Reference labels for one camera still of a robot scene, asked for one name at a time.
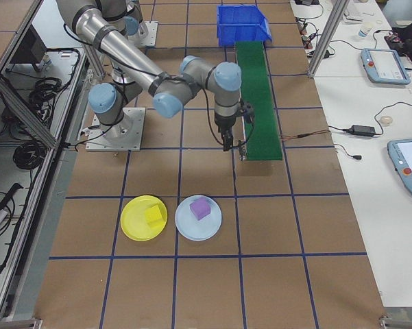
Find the blue plastic bin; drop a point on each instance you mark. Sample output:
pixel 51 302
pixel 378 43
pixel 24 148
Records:
pixel 240 20

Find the green conveyor belt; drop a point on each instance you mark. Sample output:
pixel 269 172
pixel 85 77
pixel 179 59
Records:
pixel 264 130

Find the black box in frame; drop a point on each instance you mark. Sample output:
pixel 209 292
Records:
pixel 25 48

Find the beige round tape roll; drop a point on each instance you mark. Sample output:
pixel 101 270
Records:
pixel 386 120

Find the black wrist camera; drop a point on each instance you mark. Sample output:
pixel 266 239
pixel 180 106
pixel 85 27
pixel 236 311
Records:
pixel 248 110

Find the white paper cup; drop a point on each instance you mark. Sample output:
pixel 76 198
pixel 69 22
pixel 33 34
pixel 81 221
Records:
pixel 365 31

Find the white side table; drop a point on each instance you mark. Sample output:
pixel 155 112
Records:
pixel 363 205

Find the V-shaped metal bar frame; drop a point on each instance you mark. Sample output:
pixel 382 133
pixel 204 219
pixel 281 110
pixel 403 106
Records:
pixel 20 109

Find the metal corner bracket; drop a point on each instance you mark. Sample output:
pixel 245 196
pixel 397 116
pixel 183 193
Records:
pixel 385 322
pixel 31 323

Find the white flat box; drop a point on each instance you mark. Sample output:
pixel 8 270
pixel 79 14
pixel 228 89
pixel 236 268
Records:
pixel 354 12

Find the black power adapter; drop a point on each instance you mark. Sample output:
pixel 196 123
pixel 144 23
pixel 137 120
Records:
pixel 363 130

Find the purple foam block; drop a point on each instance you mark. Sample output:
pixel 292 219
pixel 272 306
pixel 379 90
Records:
pixel 200 208

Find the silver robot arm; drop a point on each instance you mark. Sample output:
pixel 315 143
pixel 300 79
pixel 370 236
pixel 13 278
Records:
pixel 123 55
pixel 132 25

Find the yellow foam block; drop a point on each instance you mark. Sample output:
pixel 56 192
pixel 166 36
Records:
pixel 154 216

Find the light blue plate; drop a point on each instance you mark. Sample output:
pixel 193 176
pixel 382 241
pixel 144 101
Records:
pixel 198 231

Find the yellow plate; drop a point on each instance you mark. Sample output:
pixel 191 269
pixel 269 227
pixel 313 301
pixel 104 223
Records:
pixel 133 218

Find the aluminium upright post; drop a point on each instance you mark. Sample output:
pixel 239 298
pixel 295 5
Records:
pixel 324 37
pixel 96 65

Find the blue grey teach pendant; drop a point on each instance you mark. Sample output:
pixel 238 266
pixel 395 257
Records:
pixel 385 66
pixel 409 164

